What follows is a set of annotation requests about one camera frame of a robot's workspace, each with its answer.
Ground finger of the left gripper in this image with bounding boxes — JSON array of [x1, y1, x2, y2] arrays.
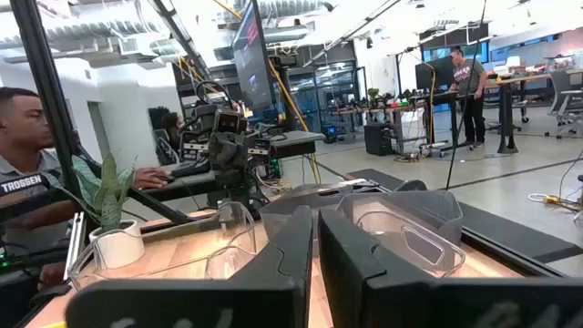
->
[[209, 131, 230, 173], [229, 131, 250, 173]]

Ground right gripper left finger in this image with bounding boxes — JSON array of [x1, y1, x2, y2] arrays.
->
[[65, 204, 314, 328]]

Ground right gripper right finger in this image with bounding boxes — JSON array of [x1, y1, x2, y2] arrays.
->
[[317, 208, 583, 328]]

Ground clear plastic basket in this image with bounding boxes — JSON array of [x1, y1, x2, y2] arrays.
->
[[67, 200, 259, 292], [353, 209, 466, 280]]

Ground black keyboard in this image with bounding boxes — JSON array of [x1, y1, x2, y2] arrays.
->
[[169, 159, 211, 179]]

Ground person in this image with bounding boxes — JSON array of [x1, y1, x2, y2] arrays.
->
[[448, 45, 488, 149], [158, 110, 186, 154], [0, 86, 172, 292]]

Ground black desk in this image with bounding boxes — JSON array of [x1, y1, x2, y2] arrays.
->
[[127, 130, 327, 204]]

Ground grey translucent plastic basket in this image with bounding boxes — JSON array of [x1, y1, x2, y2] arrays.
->
[[259, 182, 382, 241], [336, 190, 465, 250]]

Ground large dark monitor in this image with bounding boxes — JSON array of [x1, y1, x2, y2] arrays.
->
[[230, 0, 278, 113]]

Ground green leafy plant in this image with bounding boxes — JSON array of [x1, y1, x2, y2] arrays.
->
[[45, 152, 138, 234]]

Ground white plant pot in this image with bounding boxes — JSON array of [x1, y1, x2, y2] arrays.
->
[[88, 220, 147, 271]]

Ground black computer tower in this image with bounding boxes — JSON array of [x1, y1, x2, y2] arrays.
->
[[363, 122, 398, 158]]

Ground wooden standing desk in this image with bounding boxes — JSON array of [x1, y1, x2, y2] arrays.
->
[[485, 67, 583, 155], [334, 90, 475, 159]]

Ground black Trossen labelled bar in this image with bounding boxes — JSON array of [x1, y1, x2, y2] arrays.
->
[[0, 172, 54, 199]]

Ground black desk monitor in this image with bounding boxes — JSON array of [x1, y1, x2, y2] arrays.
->
[[414, 56, 456, 92]]

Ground yellow power strip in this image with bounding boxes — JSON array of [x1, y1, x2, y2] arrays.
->
[[527, 192, 583, 213]]

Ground grey office chair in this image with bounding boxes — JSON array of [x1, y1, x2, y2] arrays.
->
[[545, 67, 583, 138]]

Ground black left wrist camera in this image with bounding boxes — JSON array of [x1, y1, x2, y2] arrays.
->
[[213, 108, 242, 135]]

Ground black cable loop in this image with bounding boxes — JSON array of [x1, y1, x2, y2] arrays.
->
[[194, 79, 234, 110]]

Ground black diagonal frame brace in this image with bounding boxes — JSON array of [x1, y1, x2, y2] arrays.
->
[[72, 136, 197, 225]]

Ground yellow hanging cable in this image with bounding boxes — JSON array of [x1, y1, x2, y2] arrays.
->
[[211, 0, 321, 184]]

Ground black table edge rail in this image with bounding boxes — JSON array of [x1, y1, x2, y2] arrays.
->
[[457, 227, 568, 280], [139, 213, 256, 243]]

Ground silver aluminium bracket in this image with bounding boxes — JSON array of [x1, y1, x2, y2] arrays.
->
[[63, 211, 87, 280]]

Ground black frame post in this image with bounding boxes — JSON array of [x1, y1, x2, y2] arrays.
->
[[8, 0, 86, 201]]

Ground black hanging cable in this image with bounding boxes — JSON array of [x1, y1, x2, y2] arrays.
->
[[445, 0, 487, 191]]

